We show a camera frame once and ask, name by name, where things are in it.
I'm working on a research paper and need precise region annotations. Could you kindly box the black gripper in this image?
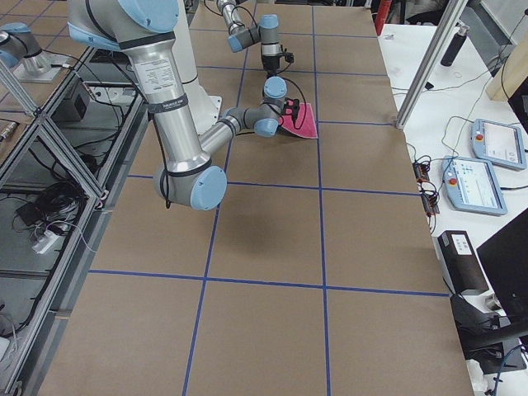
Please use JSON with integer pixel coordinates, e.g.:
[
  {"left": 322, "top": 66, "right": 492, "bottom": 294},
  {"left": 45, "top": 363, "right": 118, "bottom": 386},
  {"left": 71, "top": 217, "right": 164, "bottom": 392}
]
[
  {"left": 281, "top": 97, "right": 300, "bottom": 125},
  {"left": 261, "top": 52, "right": 295, "bottom": 78}
]

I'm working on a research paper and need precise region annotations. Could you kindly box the pink towel white edge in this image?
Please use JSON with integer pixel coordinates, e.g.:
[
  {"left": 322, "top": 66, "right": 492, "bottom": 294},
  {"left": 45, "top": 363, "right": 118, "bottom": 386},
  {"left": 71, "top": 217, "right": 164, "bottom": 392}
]
[{"left": 277, "top": 103, "right": 318, "bottom": 139}]

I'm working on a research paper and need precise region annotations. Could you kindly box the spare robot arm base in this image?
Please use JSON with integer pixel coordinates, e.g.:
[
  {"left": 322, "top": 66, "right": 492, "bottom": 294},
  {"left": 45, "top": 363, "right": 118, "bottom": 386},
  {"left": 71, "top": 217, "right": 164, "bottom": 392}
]
[{"left": 1, "top": 22, "right": 59, "bottom": 83}]

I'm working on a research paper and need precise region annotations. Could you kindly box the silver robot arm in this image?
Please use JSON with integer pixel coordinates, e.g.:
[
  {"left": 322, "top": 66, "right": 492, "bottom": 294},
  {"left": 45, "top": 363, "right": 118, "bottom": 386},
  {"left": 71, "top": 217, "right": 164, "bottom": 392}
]
[
  {"left": 215, "top": 1, "right": 295, "bottom": 77},
  {"left": 68, "top": 1, "right": 287, "bottom": 210}
]

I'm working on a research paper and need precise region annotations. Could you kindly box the red cylinder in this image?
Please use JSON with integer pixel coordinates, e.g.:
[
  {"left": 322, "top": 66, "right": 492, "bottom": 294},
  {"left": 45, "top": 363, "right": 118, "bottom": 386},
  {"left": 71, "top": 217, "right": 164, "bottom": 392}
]
[{"left": 375, "top": 0, "right": 392, "bottom": 36}]

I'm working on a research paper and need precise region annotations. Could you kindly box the small circuit board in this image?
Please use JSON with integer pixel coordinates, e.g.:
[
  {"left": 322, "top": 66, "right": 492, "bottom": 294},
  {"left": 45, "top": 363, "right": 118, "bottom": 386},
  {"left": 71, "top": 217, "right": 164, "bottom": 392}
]
[{"left": 412, "top": 155, "right": 440, "bottom": 217}]

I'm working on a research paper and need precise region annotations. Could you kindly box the black bottle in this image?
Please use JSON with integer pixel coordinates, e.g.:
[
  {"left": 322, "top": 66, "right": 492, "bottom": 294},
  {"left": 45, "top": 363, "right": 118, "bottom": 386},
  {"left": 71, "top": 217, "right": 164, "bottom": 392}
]
[{"left": 440, "top": 25, "right": 469, "bottom": 67}]

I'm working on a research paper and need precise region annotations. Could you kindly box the front teach pendant tablet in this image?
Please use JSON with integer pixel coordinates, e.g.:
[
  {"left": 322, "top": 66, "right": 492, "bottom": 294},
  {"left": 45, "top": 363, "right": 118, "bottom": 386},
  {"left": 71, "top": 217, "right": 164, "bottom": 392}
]
[{"left": 441, "top": 156, "right": 507, "bottom": 216}]

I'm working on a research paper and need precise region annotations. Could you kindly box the teach pendant tablet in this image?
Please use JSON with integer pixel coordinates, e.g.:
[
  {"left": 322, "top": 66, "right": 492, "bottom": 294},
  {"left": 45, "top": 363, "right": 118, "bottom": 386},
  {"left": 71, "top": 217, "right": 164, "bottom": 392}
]
[
  {"left": 470, "top": 119, "right": 527, "bottom": 171},
  {"left": 441, "top": 156, "right": 507, "bottom": 216}
]

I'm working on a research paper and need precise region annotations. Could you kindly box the rear teach pendant tablet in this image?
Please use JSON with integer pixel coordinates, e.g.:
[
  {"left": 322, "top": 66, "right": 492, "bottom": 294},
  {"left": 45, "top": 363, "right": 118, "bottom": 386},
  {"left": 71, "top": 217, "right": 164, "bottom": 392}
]
[{"left": 470, "top": 119, "right": 527, "bottom": 171}]

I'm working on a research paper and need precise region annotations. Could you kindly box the black box white label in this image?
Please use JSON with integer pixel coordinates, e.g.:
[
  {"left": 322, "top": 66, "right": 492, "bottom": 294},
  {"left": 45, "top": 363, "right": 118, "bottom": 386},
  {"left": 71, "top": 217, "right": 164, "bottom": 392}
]
[{"left": 437, "top": 230, "right": 489, "bottom": 295}]

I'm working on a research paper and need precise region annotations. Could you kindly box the black monitor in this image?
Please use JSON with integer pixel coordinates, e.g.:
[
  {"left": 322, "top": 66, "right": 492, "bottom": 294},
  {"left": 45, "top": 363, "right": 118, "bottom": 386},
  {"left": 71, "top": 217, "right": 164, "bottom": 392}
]
[{"left": 477, "top": 210, "right": 527, "bottom": 319}]

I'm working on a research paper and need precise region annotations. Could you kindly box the white power strip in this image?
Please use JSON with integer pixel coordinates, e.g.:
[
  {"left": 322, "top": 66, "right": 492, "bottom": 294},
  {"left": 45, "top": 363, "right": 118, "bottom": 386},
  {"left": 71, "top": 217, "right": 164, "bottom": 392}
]
[{"left": 32, "top": 230, "right": 59, "bottom": 254}]

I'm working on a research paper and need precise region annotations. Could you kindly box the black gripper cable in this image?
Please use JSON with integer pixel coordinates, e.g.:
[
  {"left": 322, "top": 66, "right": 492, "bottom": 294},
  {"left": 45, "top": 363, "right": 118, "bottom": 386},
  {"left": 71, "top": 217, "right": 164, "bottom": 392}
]
[{"left": 282, "top": 76, "right": 309, "bottom": 131}]

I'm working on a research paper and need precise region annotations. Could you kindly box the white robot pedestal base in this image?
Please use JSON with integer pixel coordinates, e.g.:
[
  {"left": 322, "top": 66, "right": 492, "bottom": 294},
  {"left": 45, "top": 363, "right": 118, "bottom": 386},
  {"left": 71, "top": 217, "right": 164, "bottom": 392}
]
[{"left": 172, "top": 0, "right": 222, "bottom": 135}]

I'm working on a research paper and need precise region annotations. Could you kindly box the aluminium frame post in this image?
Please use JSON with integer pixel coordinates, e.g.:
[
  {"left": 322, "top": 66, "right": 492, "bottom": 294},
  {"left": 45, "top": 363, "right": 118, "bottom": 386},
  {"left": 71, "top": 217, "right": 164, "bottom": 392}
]
[{"left": 394, "top": 0, "right": 468, "bottom": 130}]

